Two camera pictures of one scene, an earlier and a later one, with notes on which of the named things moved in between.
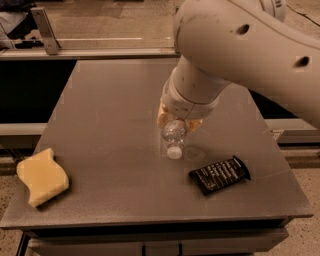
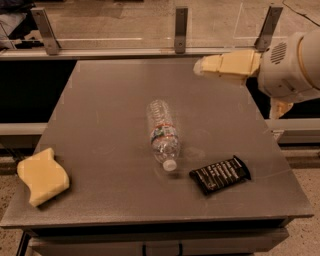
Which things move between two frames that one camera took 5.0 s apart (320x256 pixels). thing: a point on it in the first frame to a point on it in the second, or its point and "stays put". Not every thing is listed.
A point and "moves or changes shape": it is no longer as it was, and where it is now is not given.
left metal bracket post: x=45 y=28 stays put
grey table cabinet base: x=250 y=238 stays put
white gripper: x=185 y=110 to x=281 y=74
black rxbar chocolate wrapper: x=220 y=174 stays put
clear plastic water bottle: x=174 y=133 moves or changes shape
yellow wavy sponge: x=43 y=175 stays put
